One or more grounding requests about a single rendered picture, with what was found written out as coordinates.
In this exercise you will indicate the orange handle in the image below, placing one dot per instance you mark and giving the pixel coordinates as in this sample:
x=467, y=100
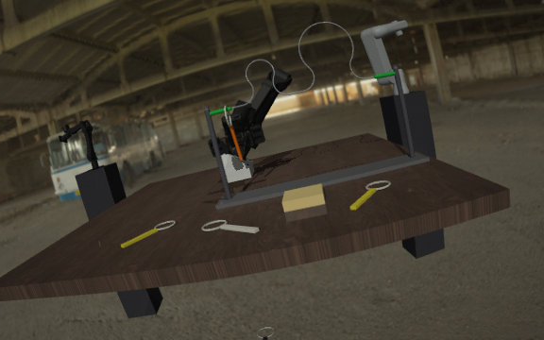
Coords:
x=232, y=133

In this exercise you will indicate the tan flat box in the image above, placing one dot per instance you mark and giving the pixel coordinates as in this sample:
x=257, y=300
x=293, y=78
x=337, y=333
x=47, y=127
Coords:
x=303, y=198

